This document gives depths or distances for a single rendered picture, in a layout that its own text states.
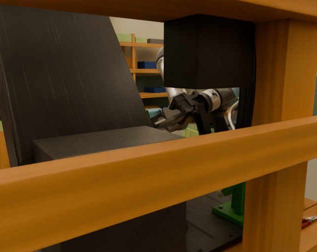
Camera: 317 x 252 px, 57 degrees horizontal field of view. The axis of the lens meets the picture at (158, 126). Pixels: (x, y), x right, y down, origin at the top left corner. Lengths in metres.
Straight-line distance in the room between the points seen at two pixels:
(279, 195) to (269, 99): 0.24
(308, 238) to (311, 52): 0.57
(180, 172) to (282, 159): 0.28
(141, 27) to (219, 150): 7.25
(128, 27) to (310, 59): 6.82
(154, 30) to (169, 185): 7.54
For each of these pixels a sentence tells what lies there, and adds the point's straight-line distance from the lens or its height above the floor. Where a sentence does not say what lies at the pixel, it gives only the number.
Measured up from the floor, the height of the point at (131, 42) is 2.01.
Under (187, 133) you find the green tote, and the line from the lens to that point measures 2.23.
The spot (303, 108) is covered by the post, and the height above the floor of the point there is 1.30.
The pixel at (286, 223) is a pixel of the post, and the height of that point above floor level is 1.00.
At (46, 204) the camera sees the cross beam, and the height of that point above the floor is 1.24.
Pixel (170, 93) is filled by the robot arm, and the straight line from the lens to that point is 1.15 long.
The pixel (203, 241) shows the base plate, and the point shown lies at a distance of 0.92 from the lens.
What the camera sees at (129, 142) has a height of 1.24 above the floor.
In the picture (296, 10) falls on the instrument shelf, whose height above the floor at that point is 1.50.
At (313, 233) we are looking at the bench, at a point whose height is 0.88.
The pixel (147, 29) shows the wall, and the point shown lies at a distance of 7.78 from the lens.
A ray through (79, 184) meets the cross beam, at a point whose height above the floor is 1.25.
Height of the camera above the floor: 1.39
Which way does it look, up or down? 11 degrees down
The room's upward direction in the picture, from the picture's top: straight up
